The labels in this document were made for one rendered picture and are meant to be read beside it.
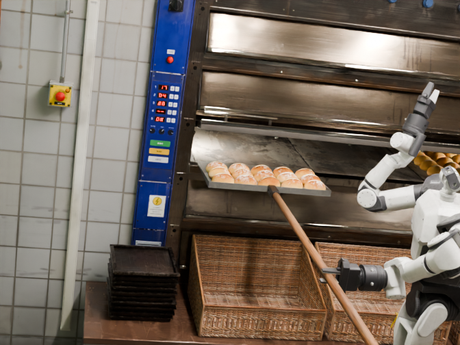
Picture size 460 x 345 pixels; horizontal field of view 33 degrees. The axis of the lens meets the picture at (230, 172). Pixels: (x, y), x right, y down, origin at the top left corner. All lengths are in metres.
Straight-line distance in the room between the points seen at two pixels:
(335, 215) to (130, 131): 1.07
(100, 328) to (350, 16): 1.74
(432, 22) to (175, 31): 1.18
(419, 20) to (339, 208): 0.96
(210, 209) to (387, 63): 1.05
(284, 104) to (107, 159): 0.84
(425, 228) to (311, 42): 1.10
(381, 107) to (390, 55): 0.25
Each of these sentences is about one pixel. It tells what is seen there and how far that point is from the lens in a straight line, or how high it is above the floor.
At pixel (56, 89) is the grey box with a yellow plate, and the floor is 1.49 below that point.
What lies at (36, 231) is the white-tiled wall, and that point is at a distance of 3.71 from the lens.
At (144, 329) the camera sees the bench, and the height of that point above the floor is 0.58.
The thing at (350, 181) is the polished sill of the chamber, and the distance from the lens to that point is 3.80.
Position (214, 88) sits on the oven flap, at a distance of 3.53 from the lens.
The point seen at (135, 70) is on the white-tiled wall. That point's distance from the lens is 3.48.
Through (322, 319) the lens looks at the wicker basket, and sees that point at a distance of 3.52.
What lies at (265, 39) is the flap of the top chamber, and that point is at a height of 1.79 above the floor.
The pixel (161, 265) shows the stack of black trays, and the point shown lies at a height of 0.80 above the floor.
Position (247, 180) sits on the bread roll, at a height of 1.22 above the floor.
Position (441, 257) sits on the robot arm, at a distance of 2.52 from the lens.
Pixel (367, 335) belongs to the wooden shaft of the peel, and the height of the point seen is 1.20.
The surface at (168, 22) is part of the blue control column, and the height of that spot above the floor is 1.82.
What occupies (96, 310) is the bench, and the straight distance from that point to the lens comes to 3.52.
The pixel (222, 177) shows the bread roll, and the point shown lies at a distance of 3.36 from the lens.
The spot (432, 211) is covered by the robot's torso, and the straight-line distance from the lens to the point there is 2.91.
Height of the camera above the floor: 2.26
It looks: 17 degrees down
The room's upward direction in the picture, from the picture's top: 8 degrees clockwise
